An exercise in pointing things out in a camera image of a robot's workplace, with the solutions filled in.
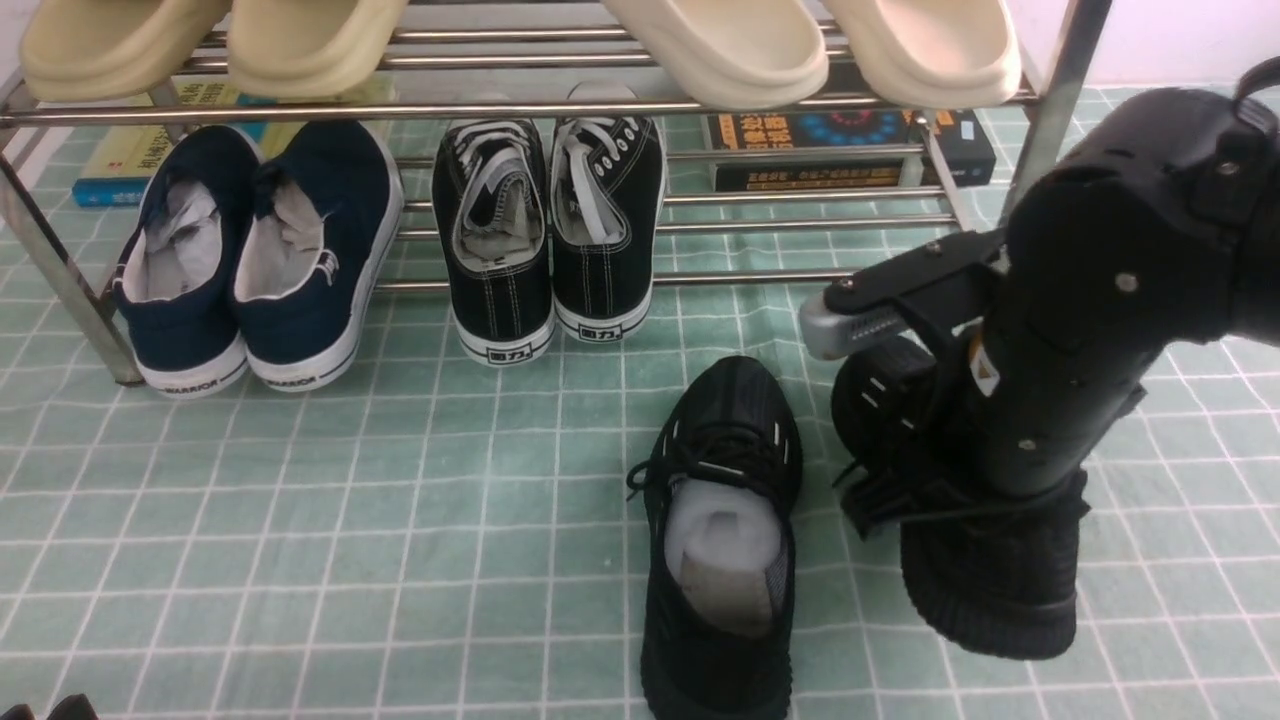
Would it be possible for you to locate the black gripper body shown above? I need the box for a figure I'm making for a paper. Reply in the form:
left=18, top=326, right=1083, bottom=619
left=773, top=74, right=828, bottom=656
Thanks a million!
left=873, top=241, right=1160, bottom=496

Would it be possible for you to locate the navy canvas shoe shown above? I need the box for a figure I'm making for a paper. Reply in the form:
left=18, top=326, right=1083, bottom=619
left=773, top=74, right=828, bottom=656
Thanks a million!
left=111, top=126, right=262, bottom=400
left=229, top=120, right=404, bottom=393

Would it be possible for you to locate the green checkered floor mat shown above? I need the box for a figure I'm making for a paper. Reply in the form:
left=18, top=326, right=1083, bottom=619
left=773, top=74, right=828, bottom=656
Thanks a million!
left=0, top=86, right=1280, bottom=720

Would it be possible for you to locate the yellow blue book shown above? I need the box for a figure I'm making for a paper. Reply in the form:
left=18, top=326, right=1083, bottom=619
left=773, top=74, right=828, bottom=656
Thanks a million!
left=72, top=78, right=396, bottom=209

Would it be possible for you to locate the cream foam slipper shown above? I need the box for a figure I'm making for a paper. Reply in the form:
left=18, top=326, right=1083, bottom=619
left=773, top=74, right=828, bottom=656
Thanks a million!
left=823, top=1, right=1021, bottom=110
left=603, top=1, right=829, bottom=111

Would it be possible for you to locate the cream left foam slipper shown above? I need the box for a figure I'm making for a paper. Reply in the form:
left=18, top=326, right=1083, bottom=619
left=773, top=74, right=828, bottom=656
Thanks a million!
left=603, top=1, right=829, bottom=111

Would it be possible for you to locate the black right canvas sneaker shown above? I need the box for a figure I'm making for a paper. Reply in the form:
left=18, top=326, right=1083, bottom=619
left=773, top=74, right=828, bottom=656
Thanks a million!
left=549, top=117, right=668, bottom=345

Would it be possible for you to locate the black object bottom left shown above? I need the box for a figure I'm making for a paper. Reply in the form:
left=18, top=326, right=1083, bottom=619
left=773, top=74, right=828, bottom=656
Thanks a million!
left=1, top=694, right=99, bottom=720

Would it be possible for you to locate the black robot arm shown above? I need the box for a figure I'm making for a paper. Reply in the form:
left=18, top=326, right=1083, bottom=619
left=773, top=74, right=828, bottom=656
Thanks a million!
left=801, top=59, right=1279, bottom=537

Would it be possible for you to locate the navy right canvas shoe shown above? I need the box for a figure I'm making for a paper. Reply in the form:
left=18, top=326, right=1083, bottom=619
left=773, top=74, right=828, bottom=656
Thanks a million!
left=229, top=120, right=404, bottom=393

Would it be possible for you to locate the black left canvas sneaker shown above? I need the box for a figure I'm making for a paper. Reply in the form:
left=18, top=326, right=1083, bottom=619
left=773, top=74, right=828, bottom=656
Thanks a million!
left=431, top=119, right=556, bottom=366

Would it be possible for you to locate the grey black gripper finger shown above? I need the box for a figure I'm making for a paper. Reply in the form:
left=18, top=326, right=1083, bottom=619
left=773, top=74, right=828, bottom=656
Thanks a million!
left=799, top=231, right=1005, bottom=361

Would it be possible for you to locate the yellow foam slipper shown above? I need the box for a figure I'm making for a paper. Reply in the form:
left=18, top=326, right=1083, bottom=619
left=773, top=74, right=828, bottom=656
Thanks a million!
left=227, top=1, right=408, bottom=99
left=19, top=1, right=230, bottom=102

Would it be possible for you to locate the black orange book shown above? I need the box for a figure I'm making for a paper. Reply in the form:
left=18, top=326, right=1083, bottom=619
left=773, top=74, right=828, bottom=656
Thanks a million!
left=704, top=110, right=996, bottom=193

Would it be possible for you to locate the yellow left foam slipper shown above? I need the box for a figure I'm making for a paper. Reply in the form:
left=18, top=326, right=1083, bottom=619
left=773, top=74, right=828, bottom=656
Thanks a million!
left=19, top=1, right=230, bottom=102

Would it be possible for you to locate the navy left canvas shoe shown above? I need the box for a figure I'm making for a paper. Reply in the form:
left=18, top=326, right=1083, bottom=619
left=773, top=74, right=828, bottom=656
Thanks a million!
left=111, top=126, right=262, bottom=400

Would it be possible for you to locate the black knit sneaker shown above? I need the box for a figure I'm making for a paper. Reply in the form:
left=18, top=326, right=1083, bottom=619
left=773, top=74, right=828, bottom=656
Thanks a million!
left=831, top=337, right=1091, bottom=661
left=626, top=355, right=804, bottom=719

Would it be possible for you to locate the cream right foam slipper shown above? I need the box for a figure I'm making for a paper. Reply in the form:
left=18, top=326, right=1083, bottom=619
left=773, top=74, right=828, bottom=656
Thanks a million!
left=823, top=1, right=1021, bottom=110

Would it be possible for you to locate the yellow right foam slipper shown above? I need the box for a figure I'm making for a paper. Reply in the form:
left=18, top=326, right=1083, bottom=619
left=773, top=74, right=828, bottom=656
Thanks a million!
left=227, top=1, right=408, bottom=99

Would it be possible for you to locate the silver metal shoe rack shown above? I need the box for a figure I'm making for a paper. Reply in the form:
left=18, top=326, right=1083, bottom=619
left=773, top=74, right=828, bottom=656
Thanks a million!
left=3, top=1, right=1111, bottom=387

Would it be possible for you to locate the black canvas sneaker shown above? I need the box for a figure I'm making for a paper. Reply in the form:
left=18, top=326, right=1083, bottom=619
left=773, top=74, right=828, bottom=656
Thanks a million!
left=549, top=117, right=668, bottom=345
left=431, top=119, right=556, bottom=366

